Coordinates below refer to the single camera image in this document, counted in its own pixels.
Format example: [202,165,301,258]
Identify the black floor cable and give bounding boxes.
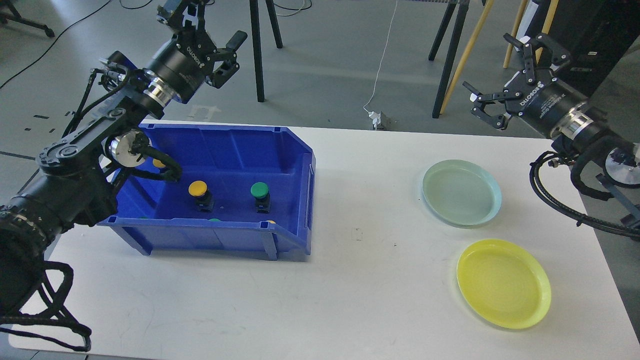
[0,0,113,91]

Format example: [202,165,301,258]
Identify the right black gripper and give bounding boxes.
[462,33,588,138]

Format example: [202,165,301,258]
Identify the green push button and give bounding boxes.
[250,181,271,214]

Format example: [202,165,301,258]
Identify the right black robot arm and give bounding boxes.
[463,33,640,241]

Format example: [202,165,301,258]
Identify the white power plug adapter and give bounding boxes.
[368,111,386,131]

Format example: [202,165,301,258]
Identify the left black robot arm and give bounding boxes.
[0,0,248,353]

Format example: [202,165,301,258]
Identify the yellow push button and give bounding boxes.
[188,180,215,212]
[151,158,167,170]

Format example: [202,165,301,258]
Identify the light green plate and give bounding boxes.
[420,159,503,228]

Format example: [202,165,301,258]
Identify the white cable on floor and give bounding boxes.
[362,0,399,115]

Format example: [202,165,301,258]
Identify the black stand leg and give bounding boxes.
[427,0,470,119]

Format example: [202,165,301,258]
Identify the black cabinet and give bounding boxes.
[546,0,640,97]

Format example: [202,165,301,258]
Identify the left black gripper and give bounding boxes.
[145,0,249,104]

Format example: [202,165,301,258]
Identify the wooden easel leg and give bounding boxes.
[510,0,560,39]
[438,0,494,116]

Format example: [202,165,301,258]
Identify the black tripod legs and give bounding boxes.
[248,0,284,103]

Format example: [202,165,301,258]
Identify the yellow plate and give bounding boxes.
[455,238,553,330]

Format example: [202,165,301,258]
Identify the blue plastic storage bin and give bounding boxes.
[100,123,316,260]

